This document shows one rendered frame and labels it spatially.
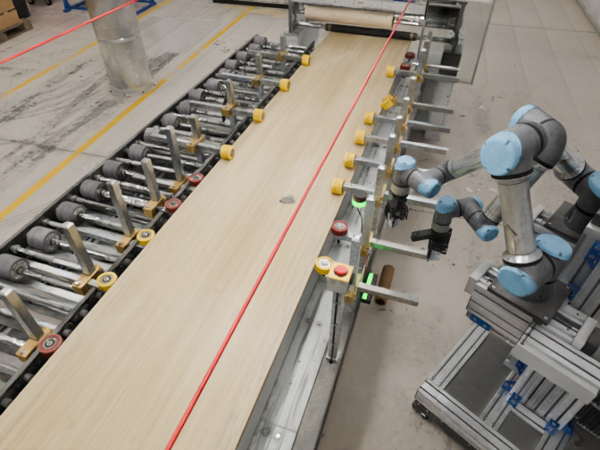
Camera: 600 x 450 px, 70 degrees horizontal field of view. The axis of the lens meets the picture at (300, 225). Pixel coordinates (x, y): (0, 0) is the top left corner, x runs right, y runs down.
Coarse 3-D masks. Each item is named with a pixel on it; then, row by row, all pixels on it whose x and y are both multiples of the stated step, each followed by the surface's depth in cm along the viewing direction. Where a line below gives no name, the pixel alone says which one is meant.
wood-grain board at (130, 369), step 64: (320, 64) 344; (384, 64) 344; (256, 128) 270; (320, 128) 270; (192, 192) 222; (256, 192) 222; (320, 192) 222; (192, 256) 188; (256, 256) 188; (128, 320) 164; (192, 320) 164; (256, 320) 164; (64, 384) 145; (128, 384) 145; (192, 384) 145; (256, 384) 145; (0, 448) 130; (64, 448) 130; (128, 448) 130; (192, 448) 130
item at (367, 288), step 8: (320, 280) 191; (360, 288) 186; (368, 288) 185; (376, 288) 185; (384, 288) 185; (384, 296) 184; (392, 296) 182; (400, 296) 181; (408, 296) 181; (416, 296) 181; (416, 304) 181
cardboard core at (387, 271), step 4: (384, 268) 295; (388, 268) 293; (392, 268) 294; (384, 272) 291; (388, 272) 290; (392, 272) 292; (380, 276) 292; (384, 276) 288; (388, 276) 288; (392, 276) 291; (380, 280) 287; (384, 280) 285; (388, 280) 286; (380, 284) 284; (384, 284) 283; (388, 284) 284; (388, 288) 282; (376, 296) 277; (376, 300) 280; (380, 300) 282; (384, 300) 275; (380, 304) 279; (384, 304) 278
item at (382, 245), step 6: (348, 234) 205; (354, 234) 205; (348, 240) 205; (372, 240) 201; (378, 240) 201; (372, 246) 202; (378, 246) 201; (384, 246) 200; (390, 246) 198; (396, 246) 198; (402, 246) 198; (408, 246) 198; (396, 252) 199; (402, 252) 198; (408, 252) 197; (414, 252) 196; (420, 252) 196; (426, 252) 196; (420, 258) 197
